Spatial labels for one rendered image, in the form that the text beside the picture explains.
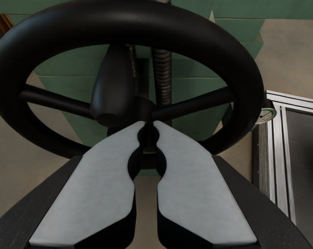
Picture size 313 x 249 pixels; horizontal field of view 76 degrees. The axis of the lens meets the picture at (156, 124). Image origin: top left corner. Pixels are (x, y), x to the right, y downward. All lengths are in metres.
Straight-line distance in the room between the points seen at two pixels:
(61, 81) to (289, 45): 1.81
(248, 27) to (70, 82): 0.36
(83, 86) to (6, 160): 0.92
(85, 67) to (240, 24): 0.29
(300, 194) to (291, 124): 0.34
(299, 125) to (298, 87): 0.56
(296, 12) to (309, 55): 1.62
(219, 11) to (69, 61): 0.28
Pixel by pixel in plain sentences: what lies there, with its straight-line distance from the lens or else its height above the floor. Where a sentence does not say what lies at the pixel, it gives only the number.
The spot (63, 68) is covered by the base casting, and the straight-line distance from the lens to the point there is 0.45.
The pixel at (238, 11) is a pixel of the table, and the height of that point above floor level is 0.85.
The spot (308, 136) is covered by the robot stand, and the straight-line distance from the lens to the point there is 1.17.
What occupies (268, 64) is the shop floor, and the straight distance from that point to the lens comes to 1.75.
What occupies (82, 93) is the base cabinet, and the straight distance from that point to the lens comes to 0.50.
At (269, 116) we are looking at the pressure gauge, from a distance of 0.50.
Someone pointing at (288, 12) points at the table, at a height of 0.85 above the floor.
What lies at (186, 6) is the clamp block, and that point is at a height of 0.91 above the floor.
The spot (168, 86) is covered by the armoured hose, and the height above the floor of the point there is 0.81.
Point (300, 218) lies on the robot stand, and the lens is 0.99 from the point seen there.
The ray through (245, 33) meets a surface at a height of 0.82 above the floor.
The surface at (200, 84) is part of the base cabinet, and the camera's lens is 0.46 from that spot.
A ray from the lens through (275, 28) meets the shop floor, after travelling 2.16.
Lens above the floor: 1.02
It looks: 59 degrees down
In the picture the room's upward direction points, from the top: 2 degrees clockwise
